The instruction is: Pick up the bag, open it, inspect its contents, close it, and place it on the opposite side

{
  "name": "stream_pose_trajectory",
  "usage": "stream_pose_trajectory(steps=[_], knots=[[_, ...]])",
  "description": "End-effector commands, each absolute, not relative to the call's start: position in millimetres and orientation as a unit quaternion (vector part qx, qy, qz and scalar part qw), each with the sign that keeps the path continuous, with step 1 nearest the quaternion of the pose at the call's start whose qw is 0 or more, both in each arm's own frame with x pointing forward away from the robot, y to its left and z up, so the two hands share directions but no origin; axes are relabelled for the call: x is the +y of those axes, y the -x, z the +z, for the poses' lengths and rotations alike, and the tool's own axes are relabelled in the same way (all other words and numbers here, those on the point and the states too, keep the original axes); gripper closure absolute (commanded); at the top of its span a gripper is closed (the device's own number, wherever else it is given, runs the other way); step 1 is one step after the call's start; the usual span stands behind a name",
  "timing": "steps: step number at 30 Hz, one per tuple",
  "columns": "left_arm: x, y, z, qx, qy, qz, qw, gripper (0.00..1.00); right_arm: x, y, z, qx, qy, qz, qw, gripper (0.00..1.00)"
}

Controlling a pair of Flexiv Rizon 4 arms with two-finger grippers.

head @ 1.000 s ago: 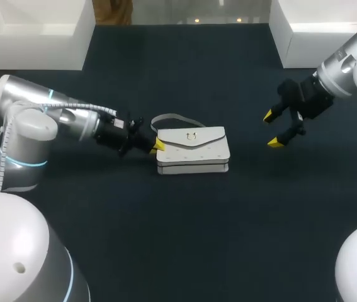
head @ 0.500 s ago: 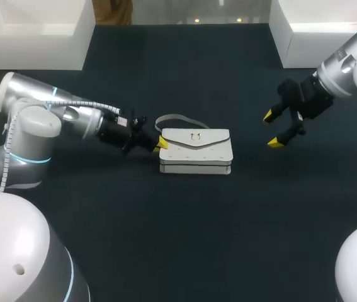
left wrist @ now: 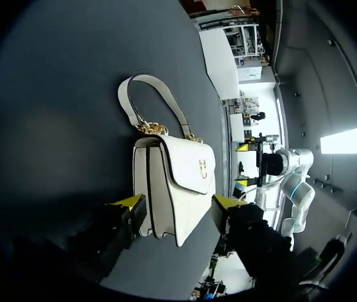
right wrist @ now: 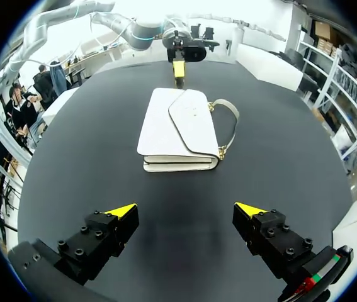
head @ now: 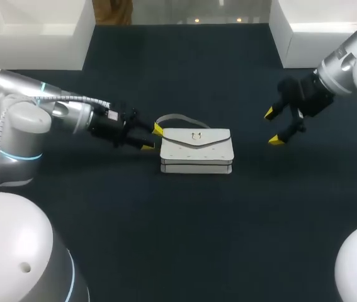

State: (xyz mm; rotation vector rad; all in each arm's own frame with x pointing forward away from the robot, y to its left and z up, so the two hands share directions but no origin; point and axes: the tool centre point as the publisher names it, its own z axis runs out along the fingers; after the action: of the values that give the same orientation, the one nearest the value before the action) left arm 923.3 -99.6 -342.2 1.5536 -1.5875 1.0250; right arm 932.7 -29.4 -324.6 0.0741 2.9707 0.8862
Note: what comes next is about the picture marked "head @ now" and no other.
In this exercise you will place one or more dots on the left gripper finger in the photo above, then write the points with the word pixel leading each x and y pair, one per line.
pixel 140 143
pixel 146 125

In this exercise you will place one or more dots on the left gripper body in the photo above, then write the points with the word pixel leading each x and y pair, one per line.
pixel 107 124

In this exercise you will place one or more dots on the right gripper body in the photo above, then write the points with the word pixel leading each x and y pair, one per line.
pixel 308 94

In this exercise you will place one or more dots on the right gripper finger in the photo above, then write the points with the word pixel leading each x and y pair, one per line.
pixel 274 110
pixel 288 132

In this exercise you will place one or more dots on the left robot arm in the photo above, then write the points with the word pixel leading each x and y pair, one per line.
pixel 24 119

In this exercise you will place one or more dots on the large white block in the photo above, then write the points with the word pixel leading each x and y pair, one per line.
pixel 33 31
pixel 326 31

